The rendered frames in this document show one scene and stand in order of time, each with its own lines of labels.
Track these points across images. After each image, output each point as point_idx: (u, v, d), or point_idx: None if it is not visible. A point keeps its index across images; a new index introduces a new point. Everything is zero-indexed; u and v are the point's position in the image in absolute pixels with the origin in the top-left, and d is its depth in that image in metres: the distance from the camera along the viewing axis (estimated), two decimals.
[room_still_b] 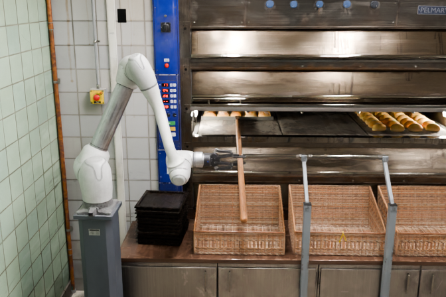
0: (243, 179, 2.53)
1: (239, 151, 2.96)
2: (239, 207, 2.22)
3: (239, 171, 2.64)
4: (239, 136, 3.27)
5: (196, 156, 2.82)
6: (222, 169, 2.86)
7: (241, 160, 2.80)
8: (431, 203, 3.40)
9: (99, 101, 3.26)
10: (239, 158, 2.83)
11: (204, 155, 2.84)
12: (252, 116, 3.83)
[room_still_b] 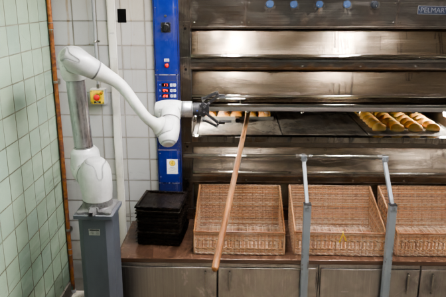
0: (230, 205, 2.51)
1: (237, 159, 2.90)
2: (216, 248, 2.22)
3: (229, 191, 2.61)
4: (243, 134, 3.18)
5: (185, 105, 2.75)
6: (208, 123, 2.80)
7: (235, 174, 2.76)
8: (431, 203, 3.40)
9: (99, 101, 3.26)
10: (234, 171, 2.78)
11: (192, 104, 2.76)
12: (252, 116, 3.83)
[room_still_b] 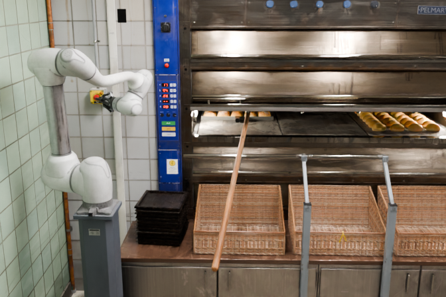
0: (230, 205, 2.51)
1: (237, 159, 2.90)
2: (216, 248, 2.22)
3: (229, 191, 2.61)
4: (243, 134, 3.18)
5: None
6: (109, 108, 3.14)
7: (235, 174, 2.76)
8: (431, 203, 3.40)
9: (99, 101, 3.26)
10: (234, 171, 2.78)
11: None
12: (252, 116, 3.83)
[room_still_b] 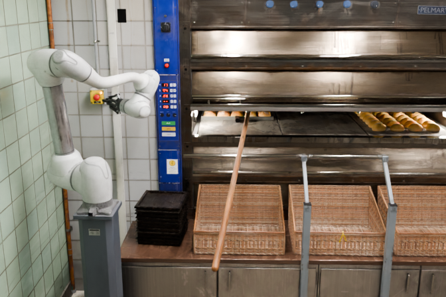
0: (230, 205, 2.51)
1: (237, 159, 2.90)
2: (216, 248, 2.22)
3: (229, 191, 2.61)
4: (243, 134, 3.18)
5: None
6: (117, 110, 3.09)
7: (235, 174, 2.76)
8: (431, 203, 3.40)
9: (99, 101, 3.26)
10: (234, 171, 2.78)
11: None
12: (252, 116, 3.83)
